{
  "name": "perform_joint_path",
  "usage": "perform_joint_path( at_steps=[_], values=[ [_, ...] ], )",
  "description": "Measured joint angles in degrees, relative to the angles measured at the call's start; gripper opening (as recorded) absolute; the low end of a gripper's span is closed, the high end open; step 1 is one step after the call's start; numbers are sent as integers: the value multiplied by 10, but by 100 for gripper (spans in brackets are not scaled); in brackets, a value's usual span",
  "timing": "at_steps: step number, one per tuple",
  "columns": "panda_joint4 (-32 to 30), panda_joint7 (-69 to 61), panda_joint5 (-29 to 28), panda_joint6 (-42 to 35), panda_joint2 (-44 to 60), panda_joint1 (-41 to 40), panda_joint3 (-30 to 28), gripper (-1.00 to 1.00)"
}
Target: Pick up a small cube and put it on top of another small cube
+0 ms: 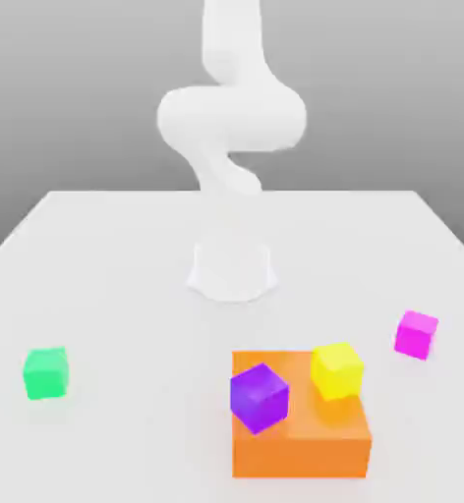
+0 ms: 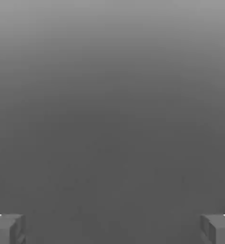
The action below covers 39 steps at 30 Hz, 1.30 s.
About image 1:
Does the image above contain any large orange box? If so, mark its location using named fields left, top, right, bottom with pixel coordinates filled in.
left=231, top=350, right=374, bottom=479

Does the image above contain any small green cube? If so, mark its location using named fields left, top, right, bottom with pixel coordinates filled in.
left=22, top=346, right=71, bottom=402

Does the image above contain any small yellow cube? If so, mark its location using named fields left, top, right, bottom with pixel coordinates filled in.
left=310, top=341, right=366, bottom=402

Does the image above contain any small purple cube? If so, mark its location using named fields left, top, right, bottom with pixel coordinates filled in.
left=229, top=362, right=291, bottom=436

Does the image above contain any small magenta cube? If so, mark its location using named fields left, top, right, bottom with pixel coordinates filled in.
left=393, top=309, right=440, bottom=362

